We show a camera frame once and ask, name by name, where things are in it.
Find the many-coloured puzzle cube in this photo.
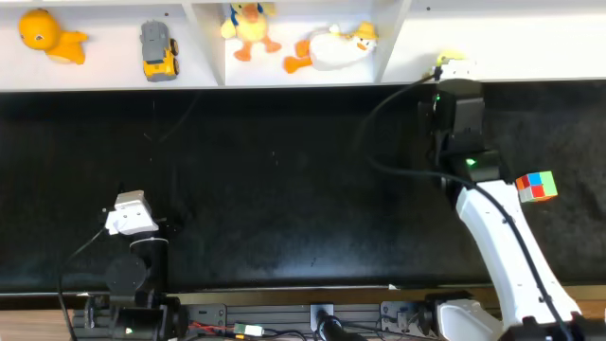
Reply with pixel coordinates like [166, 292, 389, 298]
[514, 170, 559, 204]

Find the yellow rubber duck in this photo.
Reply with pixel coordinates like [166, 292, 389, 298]
[17, 8, 90, 66]

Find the white plush goose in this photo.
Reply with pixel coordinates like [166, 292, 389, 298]
[282, 20, 380, 75]

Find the yellow plush duck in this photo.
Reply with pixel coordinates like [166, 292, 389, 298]
[220, 2, 283, 63]

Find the grey and yellow toy truck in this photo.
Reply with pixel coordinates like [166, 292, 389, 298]
[138, 19, 181, 83]

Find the black cable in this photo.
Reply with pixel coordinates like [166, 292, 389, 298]
[57, 226, 108, 341]
[354, 70, 503, 219]

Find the mounting rail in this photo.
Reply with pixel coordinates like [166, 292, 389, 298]
[70, 300, 441, 341]

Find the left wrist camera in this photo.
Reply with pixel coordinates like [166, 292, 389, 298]
[103, 189, 160, 237]

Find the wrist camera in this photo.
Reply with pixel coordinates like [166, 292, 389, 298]
[428, 59, 477, 81]
[103, 189, 160, 237]

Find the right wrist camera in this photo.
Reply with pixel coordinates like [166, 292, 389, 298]
[428, 59, 477, 81]

